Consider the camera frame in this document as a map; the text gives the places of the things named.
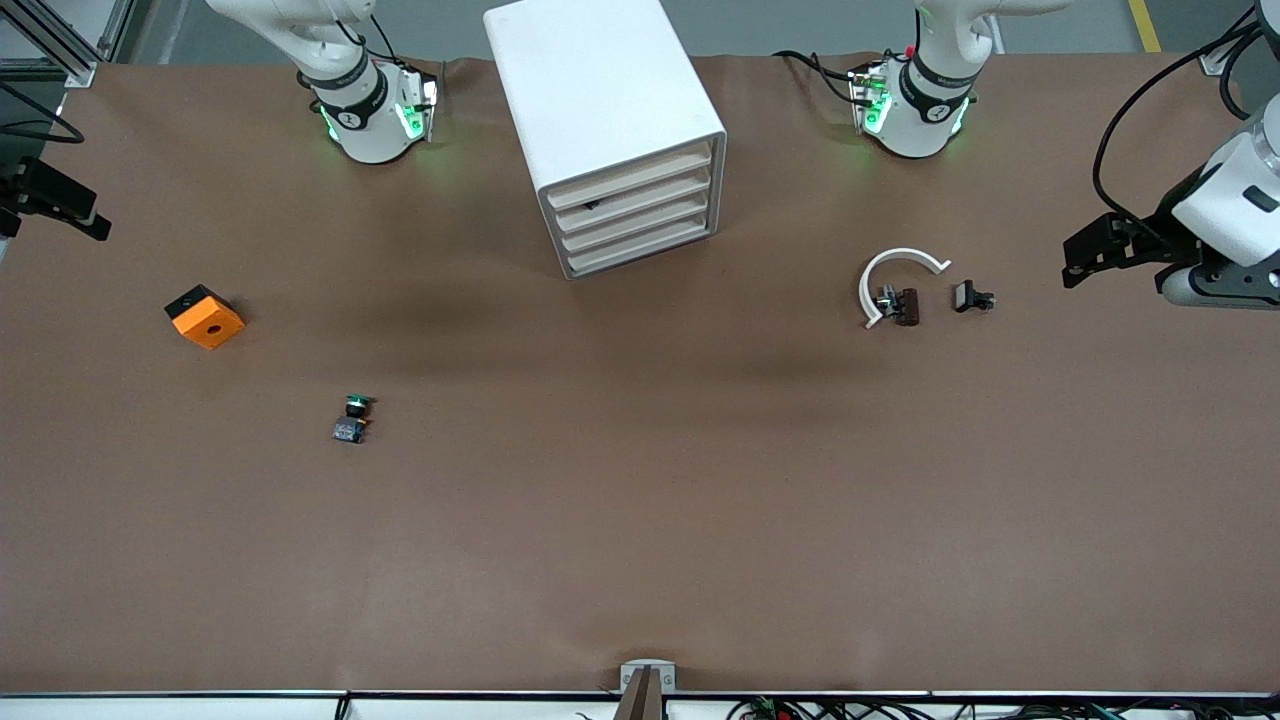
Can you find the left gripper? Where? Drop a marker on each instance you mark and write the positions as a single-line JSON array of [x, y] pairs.
[[1162, 233]]

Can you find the white curved plastic piece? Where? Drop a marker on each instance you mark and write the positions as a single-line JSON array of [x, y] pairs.
[[866, 290]]

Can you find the orange box with black base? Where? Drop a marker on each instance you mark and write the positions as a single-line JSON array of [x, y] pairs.
[[210, 325]]

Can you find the green push button switch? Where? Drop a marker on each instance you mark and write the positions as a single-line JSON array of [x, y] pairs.
[[350, 430]]

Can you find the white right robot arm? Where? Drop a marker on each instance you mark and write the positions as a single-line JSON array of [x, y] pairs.
[[370, 130]]

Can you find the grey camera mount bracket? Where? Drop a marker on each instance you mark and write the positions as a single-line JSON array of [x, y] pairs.
[[647, 690]]

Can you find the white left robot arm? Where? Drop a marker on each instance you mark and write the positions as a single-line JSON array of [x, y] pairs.
[[915, 130]]

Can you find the aluminium frame post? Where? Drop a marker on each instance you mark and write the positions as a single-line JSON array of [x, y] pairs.
[[1222, 55], [60, 55]]

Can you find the brown paper table cover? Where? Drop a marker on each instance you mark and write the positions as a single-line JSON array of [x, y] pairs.
[[640, 500]]

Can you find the small black component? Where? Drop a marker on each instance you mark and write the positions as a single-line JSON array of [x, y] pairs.
[[966, 296]]

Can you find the small brown component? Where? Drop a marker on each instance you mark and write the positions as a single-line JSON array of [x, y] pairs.
[[905, 306]]

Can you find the white table edge rail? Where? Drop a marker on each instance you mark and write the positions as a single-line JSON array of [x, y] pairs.
[[200, 708]]

